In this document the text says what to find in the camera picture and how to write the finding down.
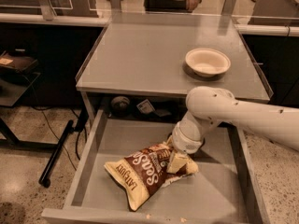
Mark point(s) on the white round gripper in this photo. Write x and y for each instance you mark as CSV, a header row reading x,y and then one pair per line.
x,y
186,142

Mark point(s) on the brown sea salt chip bag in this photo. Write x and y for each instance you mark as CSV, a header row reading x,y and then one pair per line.
x,y
144,172

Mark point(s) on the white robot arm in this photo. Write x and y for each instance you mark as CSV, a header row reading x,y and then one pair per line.
x,y
208,107

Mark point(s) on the grey open drawer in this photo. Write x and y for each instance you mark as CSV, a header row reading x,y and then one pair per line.
x,y
223,191

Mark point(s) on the black round object under counter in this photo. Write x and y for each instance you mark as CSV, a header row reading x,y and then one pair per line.
x,y
120,104

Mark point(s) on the grey metal counter cabinet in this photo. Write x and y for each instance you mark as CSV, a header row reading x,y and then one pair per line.
x,y
144,55

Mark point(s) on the black pouch with white label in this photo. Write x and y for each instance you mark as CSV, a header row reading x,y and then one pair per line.
x,y
160,109

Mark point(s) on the white paper bowl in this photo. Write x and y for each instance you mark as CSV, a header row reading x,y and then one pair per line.
x,y
207,62

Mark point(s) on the black floor bar with wheel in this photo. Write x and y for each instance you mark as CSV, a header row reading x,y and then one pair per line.
x,y
44,180

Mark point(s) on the black side table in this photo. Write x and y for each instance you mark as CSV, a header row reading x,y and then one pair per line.
x,y
13,87

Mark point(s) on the dark box on side table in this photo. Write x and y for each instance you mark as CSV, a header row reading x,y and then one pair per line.
x,y
16,64

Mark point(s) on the white horizontal rail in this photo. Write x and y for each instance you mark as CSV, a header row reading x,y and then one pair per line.
x,y
57,20

